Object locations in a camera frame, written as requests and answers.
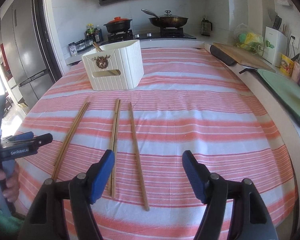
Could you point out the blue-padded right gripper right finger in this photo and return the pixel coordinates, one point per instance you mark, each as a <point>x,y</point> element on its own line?
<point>250,218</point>

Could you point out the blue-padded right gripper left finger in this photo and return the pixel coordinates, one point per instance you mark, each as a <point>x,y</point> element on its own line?
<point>46,217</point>

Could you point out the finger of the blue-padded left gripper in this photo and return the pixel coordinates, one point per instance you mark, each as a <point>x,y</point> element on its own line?
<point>42,140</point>
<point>22,136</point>

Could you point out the wooden chopstick two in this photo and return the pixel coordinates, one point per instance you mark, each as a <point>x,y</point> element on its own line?
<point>57,168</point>

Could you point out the wooden chopstick four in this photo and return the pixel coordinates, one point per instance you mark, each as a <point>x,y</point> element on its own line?
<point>115,152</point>

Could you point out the wooden chopstick six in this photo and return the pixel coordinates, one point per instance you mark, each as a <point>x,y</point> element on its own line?
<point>138,160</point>

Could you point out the wooden chopstick five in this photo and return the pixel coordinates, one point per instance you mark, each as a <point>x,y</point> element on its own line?
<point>97,47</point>

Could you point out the wooden chopstick one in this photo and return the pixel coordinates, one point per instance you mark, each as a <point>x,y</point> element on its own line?
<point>72,128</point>

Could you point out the wooden chopstick three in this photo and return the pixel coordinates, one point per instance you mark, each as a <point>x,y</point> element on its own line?
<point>112,140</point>

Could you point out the person's left hand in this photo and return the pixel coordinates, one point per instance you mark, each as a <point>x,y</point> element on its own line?
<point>11,193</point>

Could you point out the grey double-door refrigerator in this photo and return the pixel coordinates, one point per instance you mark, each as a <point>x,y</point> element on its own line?
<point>28,49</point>

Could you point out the spice jar rack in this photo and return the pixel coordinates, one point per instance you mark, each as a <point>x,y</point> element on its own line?
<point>79,46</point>

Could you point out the cream utensil holder box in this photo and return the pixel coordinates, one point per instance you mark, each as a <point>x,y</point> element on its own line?
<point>117,66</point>

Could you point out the sauce bottles group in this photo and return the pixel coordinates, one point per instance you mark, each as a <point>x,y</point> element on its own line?
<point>94,33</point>

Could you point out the pink striped tablecloth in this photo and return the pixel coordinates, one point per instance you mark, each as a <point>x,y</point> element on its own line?
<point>186,100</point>

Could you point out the pink cup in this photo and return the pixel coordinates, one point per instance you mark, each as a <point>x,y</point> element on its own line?
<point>296,72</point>

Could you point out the yellow printed cup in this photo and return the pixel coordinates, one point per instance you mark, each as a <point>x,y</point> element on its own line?
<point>286,65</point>

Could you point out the wooden cutting board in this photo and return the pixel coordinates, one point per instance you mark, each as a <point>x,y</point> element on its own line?
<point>241,56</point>

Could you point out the black gas cooktop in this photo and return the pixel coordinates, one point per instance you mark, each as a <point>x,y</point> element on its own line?
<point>174,33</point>

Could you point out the dark wok glass lid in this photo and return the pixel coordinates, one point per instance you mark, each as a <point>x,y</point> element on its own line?
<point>167,20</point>

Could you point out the white knife block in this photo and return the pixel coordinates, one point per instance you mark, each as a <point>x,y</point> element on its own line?
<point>275,44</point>

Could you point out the yellow green plastic bag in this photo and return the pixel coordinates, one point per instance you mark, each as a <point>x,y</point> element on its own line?
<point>248,40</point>

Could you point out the glass french press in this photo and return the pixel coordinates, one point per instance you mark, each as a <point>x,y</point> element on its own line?
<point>206,27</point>

